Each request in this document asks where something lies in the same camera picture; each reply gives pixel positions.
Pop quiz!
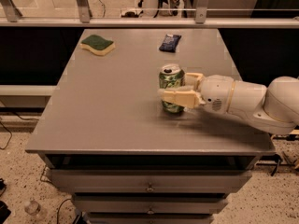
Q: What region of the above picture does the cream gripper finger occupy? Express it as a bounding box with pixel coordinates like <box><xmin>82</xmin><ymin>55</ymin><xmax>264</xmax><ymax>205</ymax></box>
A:
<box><xmin>184</xmin><ymin>73</ymin><xmax>205</xmax><ymax>90</ymax></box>
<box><xmin>158</xmin><ymin>89</ymin><xmax>206</xmax><ymax>108</ymax></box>

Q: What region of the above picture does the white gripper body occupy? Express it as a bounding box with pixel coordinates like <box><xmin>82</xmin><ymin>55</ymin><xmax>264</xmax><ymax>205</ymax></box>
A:
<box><xmin>199</xmin><ymin>75</ymin><xmax>235</xmax><ymax>114</ymax></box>

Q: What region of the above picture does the green soda can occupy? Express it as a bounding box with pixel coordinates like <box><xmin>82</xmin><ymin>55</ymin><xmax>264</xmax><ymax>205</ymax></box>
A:
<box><xmin>159</xmin><ymin>63</ymin><xmax>185</xmax><ymax>114</ymax></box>

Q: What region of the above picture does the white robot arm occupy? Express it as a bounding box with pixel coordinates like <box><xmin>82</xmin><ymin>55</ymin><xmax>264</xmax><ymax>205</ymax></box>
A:
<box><xmin>159</xmin><ymin>73</ymin><xmax>299</xmax><ymax>134</ymax></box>

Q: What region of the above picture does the dark blue snack packet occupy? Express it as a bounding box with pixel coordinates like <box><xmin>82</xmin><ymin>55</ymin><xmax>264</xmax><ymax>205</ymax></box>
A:
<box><xmin>159</xmin><ymin>34</ymin><xmax>181</xmax><ymax>53</ymax></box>

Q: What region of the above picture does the grey drawer cabinet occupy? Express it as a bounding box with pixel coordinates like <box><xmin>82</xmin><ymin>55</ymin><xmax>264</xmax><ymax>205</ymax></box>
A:
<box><xmin>26</xmin><ymin>29</ymin><xmax>275</xmax><ymax>224</ymax></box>

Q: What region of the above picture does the green and yellow sponge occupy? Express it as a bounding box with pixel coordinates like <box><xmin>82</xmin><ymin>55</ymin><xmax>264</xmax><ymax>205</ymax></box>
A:
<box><xmin>80</xmin><ymin>35</ymin><xmax>116</xmax><ymax>56</ymax></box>

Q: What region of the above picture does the top grey drawer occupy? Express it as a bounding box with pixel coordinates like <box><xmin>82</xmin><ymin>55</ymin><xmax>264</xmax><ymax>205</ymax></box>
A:
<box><xmin>50</xmin><ymin>169</ymin><xmax>251</xmax><ymax>193</ymax></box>

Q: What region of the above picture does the grey drawer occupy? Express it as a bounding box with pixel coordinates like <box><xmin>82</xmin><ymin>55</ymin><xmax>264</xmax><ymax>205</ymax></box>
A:
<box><xmin>50</xmin><ymin>169</ymin><xmax>251</xmax><ymax>193</ymax></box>
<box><xmin>73</xmin><ymin>195</ymin><xmax>227</xmax><ymax>215</ymax></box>

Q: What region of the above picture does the middle grey drawer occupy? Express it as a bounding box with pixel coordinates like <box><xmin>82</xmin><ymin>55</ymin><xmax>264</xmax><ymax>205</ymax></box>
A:
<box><xmin>73</xmin><ymin>195</ymin><xmax>227</xmax><ymax>215</ymax></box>

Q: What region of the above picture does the clear plastic water bottle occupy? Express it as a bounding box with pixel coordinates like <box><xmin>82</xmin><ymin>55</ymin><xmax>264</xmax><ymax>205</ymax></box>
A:
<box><xmin>24</xmin><ymin>200</ymin><xmax>42</xmax><ymax>220</ymax></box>

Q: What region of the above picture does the metal window railing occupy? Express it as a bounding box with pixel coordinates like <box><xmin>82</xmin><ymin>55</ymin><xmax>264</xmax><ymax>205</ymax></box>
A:
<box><xmin>0</xmin><ymin>0</ymin><xmax>299</xmax><ymax>29</ymax></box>

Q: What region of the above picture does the black floor cable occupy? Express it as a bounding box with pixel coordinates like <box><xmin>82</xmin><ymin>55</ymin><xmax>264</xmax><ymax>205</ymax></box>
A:
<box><xmin>0</xmin><ymin>110</ymin><xmax>40</xmax><ymax>151</ymax></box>

